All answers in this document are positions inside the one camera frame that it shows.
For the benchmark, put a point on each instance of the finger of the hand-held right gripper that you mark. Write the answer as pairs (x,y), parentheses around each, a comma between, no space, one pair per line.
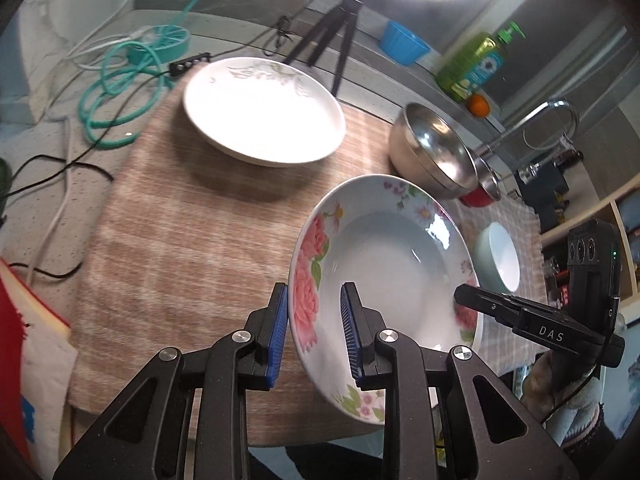
(485,305)

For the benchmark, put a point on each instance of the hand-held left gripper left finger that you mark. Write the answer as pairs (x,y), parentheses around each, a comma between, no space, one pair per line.
(277,330)

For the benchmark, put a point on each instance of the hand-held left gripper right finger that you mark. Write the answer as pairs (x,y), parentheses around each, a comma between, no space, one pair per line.
(350,335)

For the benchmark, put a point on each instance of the pale blue bowl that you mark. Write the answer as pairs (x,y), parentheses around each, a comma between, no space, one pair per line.
(500,255)

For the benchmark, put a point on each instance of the pink floral plate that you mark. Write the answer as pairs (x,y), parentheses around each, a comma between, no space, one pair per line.
(380,270)

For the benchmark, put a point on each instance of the small steel bowl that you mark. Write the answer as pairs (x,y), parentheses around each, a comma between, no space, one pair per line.
(487,180)

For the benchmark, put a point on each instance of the large steel bowl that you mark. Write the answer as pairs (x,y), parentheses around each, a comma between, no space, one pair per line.
(425,145)

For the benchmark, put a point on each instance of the white leaf print plate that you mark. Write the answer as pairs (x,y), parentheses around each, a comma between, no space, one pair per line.
(260,110)

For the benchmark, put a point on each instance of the person's right forearm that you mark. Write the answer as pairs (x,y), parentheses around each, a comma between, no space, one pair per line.
(575,410)

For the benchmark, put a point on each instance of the tan checked cloth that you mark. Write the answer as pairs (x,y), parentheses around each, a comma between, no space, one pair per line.
(200,220)

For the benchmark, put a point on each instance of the metal faucet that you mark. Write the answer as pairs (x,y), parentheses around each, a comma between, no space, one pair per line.
(530,120)

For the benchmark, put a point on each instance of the orange fruit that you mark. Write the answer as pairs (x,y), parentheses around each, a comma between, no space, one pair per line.
(478,105)

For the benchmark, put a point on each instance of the white paper bag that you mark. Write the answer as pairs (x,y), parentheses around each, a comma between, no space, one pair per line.
(47,385)

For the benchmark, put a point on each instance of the green soap bottle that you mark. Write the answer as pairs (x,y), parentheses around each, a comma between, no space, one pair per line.
(470,67)

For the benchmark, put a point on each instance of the red book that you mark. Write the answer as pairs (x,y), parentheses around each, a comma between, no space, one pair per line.
(15,320)

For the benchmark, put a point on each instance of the blue plastic cup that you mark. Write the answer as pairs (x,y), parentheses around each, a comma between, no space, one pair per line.
(402,42)

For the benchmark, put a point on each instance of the black inline remote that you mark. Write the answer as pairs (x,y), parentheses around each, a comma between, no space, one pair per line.
(189,64)

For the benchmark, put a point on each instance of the teal round power strip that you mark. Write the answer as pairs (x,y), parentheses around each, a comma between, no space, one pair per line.
(170,42)

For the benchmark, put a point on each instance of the black tripod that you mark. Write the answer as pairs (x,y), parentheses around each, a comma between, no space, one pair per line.
(350,5)

